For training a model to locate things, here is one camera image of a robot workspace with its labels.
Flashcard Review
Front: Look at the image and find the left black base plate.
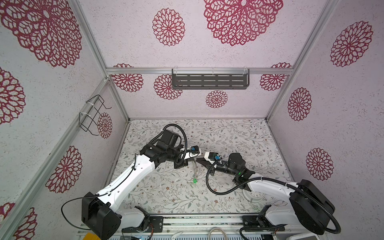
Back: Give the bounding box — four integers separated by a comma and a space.
122, 216, 164, 234

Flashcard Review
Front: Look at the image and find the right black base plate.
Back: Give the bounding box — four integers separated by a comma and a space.
242, 215, 286, 232

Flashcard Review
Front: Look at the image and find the silver metal key bottle opener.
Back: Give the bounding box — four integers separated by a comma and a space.
193, 158, 198, 181

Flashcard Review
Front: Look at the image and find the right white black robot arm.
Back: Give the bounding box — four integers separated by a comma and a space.
196, 152, 342, 235

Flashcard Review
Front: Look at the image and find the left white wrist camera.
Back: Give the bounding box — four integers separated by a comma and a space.
184, 146, 202, 160

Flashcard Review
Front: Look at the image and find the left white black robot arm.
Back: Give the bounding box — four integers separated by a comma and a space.
81, 129, 201, 240

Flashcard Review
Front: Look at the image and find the yellow object at bottom edge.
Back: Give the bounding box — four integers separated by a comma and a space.
83, 233, 101, 240

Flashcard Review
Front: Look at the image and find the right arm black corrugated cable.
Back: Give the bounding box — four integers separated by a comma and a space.
205, 157, 342, 240

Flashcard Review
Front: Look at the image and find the dark grey wall shelf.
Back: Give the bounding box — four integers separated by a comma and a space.
171, 69, 250, 90

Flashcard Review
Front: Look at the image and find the white cable loop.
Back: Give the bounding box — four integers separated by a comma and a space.
207, 227, 228, 240

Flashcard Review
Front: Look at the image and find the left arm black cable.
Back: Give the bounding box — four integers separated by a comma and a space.
60, 154, 139, 231

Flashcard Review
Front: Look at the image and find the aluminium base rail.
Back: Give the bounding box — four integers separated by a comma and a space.
92, 213, 310, 240

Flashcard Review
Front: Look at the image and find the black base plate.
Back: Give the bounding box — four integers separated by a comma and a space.
122, 216, 164, 234
242, 215, 286, 232

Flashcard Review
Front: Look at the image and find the white round alarm clock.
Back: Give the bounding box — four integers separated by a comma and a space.
242, 190, 267, 204

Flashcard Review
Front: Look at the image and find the black wire wall basket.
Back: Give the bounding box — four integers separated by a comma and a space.
78, 94, 111, 136

